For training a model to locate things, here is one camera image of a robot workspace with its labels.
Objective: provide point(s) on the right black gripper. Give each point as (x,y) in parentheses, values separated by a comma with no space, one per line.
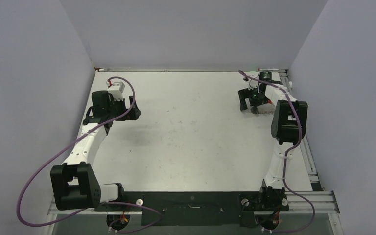
(245,93)

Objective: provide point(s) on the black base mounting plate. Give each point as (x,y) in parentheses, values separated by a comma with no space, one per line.
(201,208)

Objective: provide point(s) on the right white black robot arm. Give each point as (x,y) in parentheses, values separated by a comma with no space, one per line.
(288,127)

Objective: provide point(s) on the back aluminium rail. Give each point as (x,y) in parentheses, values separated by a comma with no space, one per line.
(162,70)

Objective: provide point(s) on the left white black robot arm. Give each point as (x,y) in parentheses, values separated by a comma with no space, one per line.
(74,182)

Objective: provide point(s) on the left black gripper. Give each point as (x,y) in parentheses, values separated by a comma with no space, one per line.
(132,115)

